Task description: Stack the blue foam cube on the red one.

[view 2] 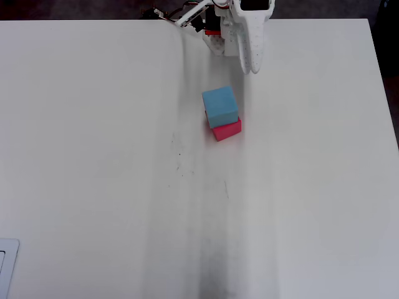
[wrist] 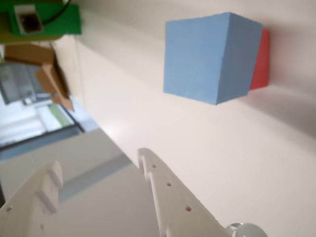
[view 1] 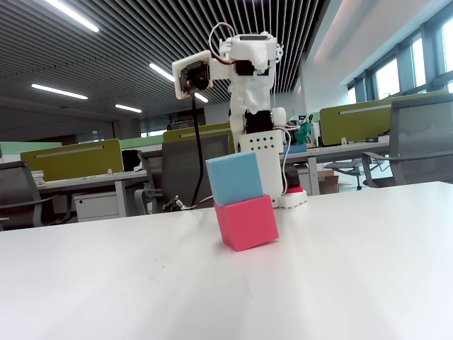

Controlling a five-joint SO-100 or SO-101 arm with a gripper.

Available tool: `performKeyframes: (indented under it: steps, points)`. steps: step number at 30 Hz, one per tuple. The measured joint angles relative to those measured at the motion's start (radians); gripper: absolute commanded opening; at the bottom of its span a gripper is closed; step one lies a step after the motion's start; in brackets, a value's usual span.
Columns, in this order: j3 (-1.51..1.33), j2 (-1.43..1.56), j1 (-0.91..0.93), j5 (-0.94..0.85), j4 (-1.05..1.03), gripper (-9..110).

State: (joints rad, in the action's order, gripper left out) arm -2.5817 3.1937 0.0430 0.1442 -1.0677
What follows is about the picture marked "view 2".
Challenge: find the white robot base red clamp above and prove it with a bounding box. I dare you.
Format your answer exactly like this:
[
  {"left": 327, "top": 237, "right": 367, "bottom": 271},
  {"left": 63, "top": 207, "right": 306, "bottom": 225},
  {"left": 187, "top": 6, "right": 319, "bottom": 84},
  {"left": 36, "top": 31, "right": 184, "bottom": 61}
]
[{"left": 201, "top": 9, "right": 227, "bottom": 56}]

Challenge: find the red foam cube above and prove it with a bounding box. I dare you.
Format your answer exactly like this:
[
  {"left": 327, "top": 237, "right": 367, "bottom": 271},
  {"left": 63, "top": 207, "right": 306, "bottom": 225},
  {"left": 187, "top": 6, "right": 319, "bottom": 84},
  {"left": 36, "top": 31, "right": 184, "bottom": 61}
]
[{"left": 204, "top": 110, "right": 243, "bottom": 143}]

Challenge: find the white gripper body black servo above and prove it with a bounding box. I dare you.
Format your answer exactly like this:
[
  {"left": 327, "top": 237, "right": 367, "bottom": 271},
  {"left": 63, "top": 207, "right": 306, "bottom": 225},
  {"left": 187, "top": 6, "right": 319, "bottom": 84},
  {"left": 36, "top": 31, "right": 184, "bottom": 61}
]
[{"left": 232, "top": 0, "right": 276, "bottom": 16}]

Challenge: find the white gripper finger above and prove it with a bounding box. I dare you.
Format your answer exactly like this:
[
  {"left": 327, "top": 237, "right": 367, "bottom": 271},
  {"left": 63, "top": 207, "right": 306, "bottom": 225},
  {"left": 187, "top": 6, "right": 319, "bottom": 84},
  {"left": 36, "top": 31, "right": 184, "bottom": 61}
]
[
  {"left": 245, "top": 11, "right": 272, "bottom": 75},
  {"left": 232, "top": 9, "right": 252, "bottom": 75}
]

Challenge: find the blue foam cube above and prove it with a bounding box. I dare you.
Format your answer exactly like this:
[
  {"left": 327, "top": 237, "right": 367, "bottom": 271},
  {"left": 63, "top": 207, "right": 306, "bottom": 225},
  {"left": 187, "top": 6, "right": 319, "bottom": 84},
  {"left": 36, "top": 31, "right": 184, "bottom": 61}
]
[{"left": 201, "top": 86, "right": 239, "bottom": 129}]

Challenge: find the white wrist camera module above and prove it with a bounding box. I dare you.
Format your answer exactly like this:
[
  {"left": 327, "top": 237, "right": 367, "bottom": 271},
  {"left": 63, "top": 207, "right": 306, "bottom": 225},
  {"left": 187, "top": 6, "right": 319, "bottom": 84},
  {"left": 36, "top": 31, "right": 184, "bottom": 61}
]
[{"left": 173, "top": 1, "right": 208, "bottom": 34}]

